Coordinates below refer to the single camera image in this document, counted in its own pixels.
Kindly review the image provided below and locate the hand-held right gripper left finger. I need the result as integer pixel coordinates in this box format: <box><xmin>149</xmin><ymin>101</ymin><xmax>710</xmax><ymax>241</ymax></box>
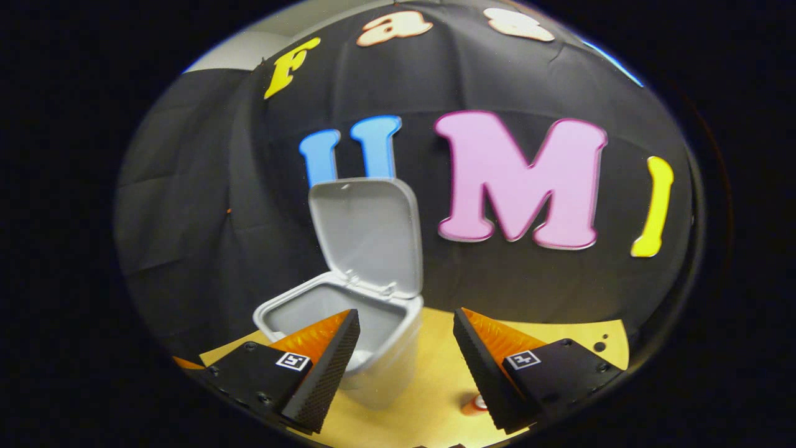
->
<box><xmin>202</xmin><ymin>309</ymin><xmax>361</xmax><ymax>435</ymax></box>

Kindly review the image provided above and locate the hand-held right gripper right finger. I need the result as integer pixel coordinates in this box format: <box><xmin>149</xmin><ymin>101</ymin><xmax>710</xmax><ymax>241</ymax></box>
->
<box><xmin>452</xmin><ymin>307</ymin><xmax>624</xmax><ymax>435</ymax></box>

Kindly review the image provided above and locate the white desktop garbage bin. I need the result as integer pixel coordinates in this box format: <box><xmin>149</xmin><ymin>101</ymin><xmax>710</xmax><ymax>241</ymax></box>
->
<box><xmin>252</xmin><ymin>177</ymin><xmax>425</xmax><ymax>410</ymax></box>

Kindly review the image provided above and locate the wooden desktop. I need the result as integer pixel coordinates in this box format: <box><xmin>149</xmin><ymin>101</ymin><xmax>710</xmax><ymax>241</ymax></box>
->
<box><xmin>199</xmin><ymin>308</ymin><xmax>630</xmax><ymax>448</ymax></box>

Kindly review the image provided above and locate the black backdrop cloth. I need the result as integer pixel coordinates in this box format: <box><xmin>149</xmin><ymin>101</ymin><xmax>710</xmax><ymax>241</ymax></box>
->
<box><xmin>115</xmin><ymin>0</ymin><xmax>703</xmax><ymax>368</ymax></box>

